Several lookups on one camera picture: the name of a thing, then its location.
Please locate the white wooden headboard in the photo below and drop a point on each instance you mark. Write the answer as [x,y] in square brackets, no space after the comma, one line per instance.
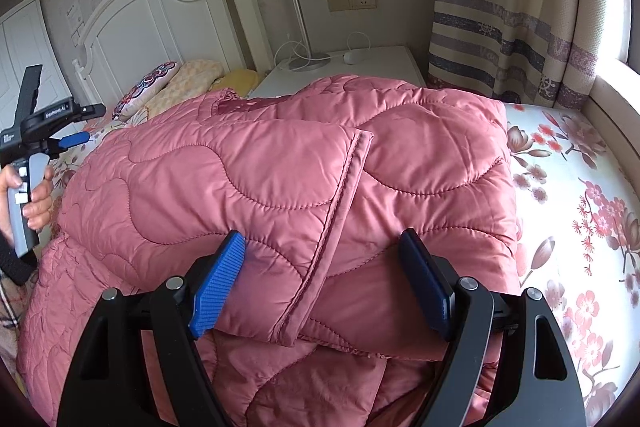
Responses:
[150,22]

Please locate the person's left hand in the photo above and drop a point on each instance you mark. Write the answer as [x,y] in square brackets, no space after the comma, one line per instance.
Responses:
[41,202]

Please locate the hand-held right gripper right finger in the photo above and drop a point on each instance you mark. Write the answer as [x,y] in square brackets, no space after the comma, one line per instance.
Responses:
[425,282]

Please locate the white nightstand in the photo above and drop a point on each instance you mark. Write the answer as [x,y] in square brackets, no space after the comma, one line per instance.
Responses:
[370,69]

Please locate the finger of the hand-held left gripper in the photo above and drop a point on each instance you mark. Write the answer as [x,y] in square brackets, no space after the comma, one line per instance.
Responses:
[75,140]
[92,111]

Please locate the plaid blanket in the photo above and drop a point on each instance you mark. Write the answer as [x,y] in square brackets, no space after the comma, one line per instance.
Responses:
[12,312]

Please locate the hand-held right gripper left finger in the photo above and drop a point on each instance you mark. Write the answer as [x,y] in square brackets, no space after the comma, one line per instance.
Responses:
[217,287]

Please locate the embroidered floral pillow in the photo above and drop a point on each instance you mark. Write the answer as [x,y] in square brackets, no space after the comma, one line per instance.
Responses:
[145,89]

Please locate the white wardrobe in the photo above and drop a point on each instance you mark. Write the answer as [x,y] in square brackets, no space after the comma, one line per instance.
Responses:
[20,52]

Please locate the yellow checked pillow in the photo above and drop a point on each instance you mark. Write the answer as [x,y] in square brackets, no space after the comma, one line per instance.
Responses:
[197,77]

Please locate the pink quilted jacket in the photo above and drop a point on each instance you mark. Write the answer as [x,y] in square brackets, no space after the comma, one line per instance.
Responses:
[280,187]

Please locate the white round gadget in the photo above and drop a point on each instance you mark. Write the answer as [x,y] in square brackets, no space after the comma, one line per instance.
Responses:
[355,57]

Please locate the silver desk lamp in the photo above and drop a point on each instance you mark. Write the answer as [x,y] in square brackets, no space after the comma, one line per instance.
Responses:
[300,12]

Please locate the striped nautical curtain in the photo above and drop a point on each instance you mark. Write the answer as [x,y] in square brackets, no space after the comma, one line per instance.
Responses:
[495,22]

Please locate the floral bedsheet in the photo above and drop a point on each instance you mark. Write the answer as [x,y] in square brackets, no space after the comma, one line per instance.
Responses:
[570,217]

